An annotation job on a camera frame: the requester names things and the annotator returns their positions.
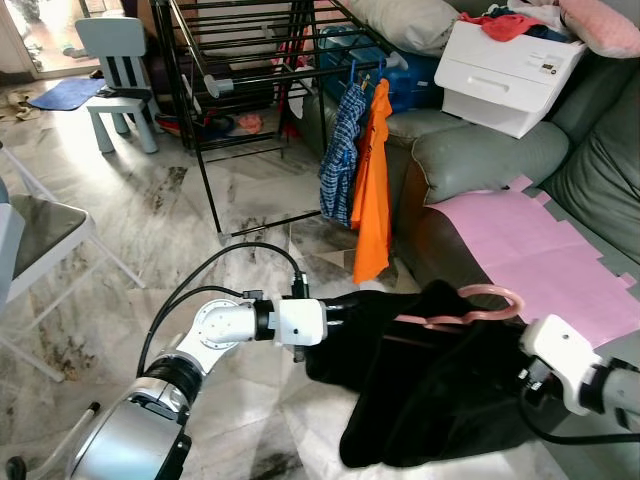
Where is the pink plastic hanger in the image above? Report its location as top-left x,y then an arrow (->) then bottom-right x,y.
392,284 -> 526,329

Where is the black garment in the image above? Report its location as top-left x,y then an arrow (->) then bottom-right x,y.
303,280 -> 556,469

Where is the orange garment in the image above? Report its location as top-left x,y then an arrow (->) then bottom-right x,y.
352,78 -> 394,286

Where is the pink foam mat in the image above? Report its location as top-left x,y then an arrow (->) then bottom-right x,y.
428,175 -> 640,349

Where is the blue plaid shirt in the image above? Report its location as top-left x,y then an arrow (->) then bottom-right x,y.
318,82 -> 369,228

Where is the grey green leather sofa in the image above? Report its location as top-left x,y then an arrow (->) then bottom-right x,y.
300,0 -> 640,480

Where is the blue bag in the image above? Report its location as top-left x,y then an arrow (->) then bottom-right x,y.
320,30 -> 446,116

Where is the black metal drying rack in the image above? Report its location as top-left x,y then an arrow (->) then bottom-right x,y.
150,0 -> 411,241

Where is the white plastic drawer box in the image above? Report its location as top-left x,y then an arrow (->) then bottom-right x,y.
435,22 -> 588,139

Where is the beige pillow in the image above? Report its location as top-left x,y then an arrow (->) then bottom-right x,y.
340,0 -> 461,56

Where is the red cloth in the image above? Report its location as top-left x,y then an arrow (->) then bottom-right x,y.
465,10 -> 546,43

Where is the blue floor mat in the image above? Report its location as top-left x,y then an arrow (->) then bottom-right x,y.
28,78 -> 106,111

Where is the pale plastic child chair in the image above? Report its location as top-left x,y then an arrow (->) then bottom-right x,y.
75,17 -> 161,156

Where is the pink pillow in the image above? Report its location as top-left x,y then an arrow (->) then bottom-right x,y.
558,0 -> 640,59

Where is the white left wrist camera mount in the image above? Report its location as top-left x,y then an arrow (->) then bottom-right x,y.
272,272 -> 328,363

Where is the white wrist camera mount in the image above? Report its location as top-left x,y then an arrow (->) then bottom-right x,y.
520,315 -> 606,416
272,272 -> 328,363

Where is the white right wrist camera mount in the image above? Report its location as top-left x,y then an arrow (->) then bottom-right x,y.
520,315 -> 606,416

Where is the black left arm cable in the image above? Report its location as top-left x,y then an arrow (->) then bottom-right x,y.
137,242 -> 306,379

